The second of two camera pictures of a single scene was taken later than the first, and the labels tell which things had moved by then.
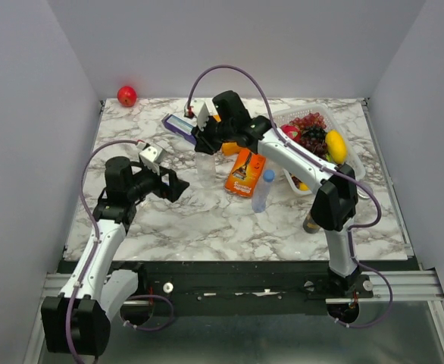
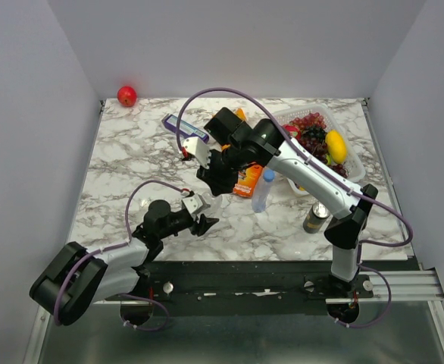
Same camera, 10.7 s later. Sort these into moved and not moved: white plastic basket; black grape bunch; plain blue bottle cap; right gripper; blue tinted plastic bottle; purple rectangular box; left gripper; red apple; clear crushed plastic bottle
Moved: clear crushed plastic bottle; left gripper; right gripper
Not moved: plain blue bottle cap; blue tinted plastic bottle; purple rectangular box; red apple; black grape bunch; white plastic basket
